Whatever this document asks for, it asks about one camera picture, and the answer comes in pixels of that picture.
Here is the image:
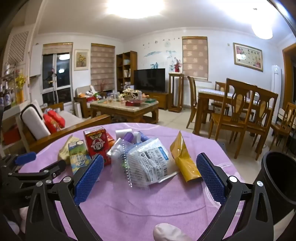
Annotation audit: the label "framed sunflower painting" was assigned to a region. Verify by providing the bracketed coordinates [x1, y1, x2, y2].
[74, 49, 89, 71]

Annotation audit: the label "wooden sofa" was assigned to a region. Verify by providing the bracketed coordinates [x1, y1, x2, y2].
[15, 102, 111, 153]

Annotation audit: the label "gold foil packet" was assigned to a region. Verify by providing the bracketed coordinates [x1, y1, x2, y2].
[170, 131, 202, 183]

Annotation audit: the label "wooden bookshelf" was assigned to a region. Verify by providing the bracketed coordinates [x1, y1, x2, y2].
[116, 51, 138, 92]

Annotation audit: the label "yellow flowers in vase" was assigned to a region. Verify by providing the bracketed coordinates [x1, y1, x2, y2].
[15, 74, 27, 103]

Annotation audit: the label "black television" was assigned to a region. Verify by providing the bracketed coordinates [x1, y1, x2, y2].
[134, 68, 166, 93]

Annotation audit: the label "red drink carton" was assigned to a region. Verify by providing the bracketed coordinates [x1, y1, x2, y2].
[83, 127, 115, 166]

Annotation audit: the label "short patterned roller blind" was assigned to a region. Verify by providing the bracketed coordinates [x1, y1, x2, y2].
[42, 42, 73, 55]

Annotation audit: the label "white standing air conditioner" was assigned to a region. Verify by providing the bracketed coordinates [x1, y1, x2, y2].
[271, 65, 283, 109]

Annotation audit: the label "purple bottle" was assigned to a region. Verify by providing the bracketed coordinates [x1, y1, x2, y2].
[124, 132, 139, 145]

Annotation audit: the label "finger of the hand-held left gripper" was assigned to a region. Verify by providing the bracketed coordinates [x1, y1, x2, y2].
[2, 152, 37, 173]
[8, 159, 67, 186]

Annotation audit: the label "wooden dining chair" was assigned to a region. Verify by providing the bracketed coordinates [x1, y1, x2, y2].
[233, 87, 279, 160]
[186, 76, 214, 129]
[270, 102, 296, 153]
[215, 81, 228, 92]
[208, 78, 257, 145]

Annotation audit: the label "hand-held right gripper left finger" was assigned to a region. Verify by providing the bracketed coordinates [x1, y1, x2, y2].
[25, 154, 105, 241]

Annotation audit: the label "white lattice cabinet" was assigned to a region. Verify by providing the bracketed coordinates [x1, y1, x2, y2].
[7, 30, 29, 65]

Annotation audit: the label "wooden armchair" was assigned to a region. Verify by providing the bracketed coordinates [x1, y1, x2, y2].
[74, 85, 100, 112]

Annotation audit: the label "glass balcony door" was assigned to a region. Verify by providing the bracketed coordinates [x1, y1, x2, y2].
[42, 53, 72, 102]

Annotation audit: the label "beige wrapper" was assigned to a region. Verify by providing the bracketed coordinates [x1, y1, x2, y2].
[57, 136, 80, 165]

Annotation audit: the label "green and blue drink carton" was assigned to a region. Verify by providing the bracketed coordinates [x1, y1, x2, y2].
[68, 139, 93, 175]

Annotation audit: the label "small round ceiling light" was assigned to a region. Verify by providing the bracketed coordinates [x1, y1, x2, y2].
[252, 14, 273, 39]

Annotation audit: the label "white sofa cushion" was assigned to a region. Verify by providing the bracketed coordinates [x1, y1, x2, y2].
[20, 104, 51, 141]

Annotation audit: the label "red cushion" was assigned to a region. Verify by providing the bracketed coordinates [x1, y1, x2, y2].
[47, 110, 66, 128]
[43, 113, 62, 134]

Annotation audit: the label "purple tablecloth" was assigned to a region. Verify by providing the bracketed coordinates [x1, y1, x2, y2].
[18, 122, 245, 241]

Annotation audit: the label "small white box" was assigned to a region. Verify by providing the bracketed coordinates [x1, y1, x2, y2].
[115, 128, 133, 139]

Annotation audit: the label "wooden coffee table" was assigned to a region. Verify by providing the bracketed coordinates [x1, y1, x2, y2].
[90, 98, 159, 124]

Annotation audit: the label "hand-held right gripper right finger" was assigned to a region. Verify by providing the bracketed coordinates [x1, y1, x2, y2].
[196, 152, 274, 241]

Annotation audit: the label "black trash bin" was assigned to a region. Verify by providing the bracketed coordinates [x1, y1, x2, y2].
[253, 151, 296, 226]

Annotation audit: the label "person's right hand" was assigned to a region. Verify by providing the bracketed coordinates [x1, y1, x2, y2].
[153, 223, 192, 241]

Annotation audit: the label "large round ceiling light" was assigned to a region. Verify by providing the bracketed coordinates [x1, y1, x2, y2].
[105, 0, 166, 19]

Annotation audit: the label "red box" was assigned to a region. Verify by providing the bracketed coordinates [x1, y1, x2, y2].
[3, 130, 21, 145]

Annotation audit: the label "clear plastic bag white label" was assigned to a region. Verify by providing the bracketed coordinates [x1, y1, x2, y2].
[109, 137, 181, 188]

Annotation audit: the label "framed floral picture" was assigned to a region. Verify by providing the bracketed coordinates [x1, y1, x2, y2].
[233, 42, 263, 72]

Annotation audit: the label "orange packet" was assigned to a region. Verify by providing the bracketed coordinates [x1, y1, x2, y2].
[105, 133, 115, 149]

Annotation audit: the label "wooden dining table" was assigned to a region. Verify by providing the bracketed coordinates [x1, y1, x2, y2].
[193, 88, 278, 139]

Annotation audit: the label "tall wooden pedestal stand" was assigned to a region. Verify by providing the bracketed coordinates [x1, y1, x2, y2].
[168, 72, 185, 113]

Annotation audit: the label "wooden television stand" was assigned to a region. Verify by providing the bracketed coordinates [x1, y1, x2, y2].
[139, 91, 169, 110]

